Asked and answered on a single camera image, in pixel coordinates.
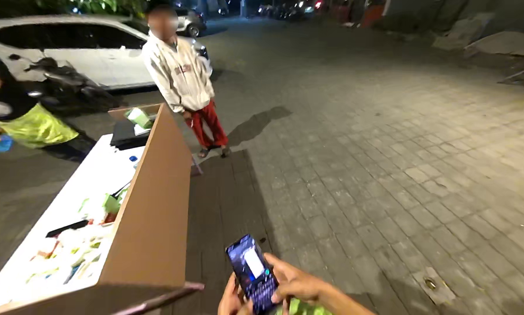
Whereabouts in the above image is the person's right hand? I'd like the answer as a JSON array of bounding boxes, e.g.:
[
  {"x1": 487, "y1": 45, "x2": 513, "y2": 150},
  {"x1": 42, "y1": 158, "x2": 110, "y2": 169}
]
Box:
[{"x1": 263, "y1": 252, "x2": 329, "y2": 315}]

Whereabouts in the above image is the person's left hand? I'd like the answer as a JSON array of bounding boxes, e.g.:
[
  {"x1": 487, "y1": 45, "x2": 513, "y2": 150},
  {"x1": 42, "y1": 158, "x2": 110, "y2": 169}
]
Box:
[{"x1": 218, "y1": 272, "x2": 254, "y2": 315}]

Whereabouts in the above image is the smartphone with lit screen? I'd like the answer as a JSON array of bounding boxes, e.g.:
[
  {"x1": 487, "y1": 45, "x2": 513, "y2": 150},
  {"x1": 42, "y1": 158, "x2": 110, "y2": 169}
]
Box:
[{"x1": 226, "y1": 234, "x2": 283, "y2": 315}]

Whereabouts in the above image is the person's right forearm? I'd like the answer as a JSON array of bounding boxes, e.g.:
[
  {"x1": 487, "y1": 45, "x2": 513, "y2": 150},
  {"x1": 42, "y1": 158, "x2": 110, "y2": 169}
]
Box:
[{"x1": 318, "y1": 280, "x2": 377, "y2": 315}]

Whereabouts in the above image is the purple metal bar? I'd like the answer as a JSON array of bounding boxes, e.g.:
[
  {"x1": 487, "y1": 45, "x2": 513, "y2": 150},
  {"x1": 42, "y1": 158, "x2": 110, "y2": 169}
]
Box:
[{"x1": 112, "y1": 282, "x2": 205, "y2": 315}]

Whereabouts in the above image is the stall table with brown panel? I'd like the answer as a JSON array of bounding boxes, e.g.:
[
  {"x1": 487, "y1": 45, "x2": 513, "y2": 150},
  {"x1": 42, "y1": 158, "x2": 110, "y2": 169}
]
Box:
[{"x1": 0, "y1": 103, "x2": 193, "y2": 315}]

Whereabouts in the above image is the long black utensil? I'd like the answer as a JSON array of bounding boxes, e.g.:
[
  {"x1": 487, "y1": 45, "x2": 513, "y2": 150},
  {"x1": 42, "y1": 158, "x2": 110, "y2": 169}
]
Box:
[{"x1": 46, "y1": 220, "x2": 90, "y2": 239}]

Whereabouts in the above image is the black box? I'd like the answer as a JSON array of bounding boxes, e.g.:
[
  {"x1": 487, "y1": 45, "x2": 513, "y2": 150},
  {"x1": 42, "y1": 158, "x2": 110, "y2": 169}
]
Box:
[{"x1": 110, "y1": 120, "x2": 151, "y2": 151}]

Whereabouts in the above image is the green and white carton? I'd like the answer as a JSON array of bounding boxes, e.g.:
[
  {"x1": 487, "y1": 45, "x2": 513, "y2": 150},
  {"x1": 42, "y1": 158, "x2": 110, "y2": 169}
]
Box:
[{"x1": 126, "y1": 108, "x2": 153, "y2": 129}]

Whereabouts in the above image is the white car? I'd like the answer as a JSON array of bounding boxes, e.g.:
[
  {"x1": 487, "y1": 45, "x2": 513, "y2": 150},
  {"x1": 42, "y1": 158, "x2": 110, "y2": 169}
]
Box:
[{"x1": 0, "y1": 15, "x2": 210, "y2": 92}]

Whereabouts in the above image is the row of parked motorcycles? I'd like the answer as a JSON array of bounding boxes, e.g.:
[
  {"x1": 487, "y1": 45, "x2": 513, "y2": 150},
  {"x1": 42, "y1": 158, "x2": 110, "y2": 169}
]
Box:
[{"x1": 257, "y1": 3, "x2": 315, "y2": 20}]

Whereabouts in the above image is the silver car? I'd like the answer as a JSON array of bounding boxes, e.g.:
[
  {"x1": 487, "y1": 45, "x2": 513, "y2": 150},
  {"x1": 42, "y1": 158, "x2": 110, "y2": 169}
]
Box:
[{"x1": 173, "y1": 7, "x2": 207, "y2": 38}]

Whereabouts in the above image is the dark motorcycle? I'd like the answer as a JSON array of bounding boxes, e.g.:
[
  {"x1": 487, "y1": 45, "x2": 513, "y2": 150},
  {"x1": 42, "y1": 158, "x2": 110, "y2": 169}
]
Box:
[{"x1": 9, "y1": 54, "x2": 125, "y2": 115}]

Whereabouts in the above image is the green leafy tree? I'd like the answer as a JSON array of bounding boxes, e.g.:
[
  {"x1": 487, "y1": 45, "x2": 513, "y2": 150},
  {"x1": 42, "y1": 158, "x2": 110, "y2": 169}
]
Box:
[{"x1": 0, "y1": 0, "x2": 149, "y2": 20}]

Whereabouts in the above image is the grey covered mound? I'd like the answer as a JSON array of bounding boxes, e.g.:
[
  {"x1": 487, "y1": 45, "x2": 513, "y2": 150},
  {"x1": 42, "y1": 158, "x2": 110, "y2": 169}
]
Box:
[{"x1": 464, "y1": 31, "x2": 524, "y2": 60}]

